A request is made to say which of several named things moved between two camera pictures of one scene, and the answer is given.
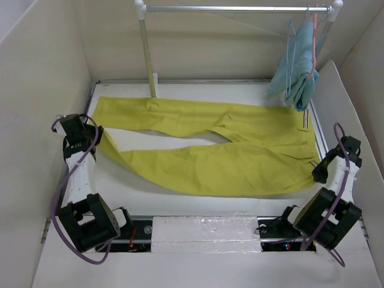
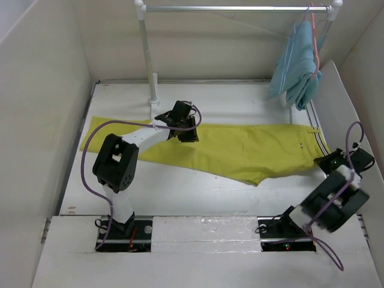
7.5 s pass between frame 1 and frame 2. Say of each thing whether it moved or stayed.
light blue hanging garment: stayed
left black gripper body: moved
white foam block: stayed
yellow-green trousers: moved
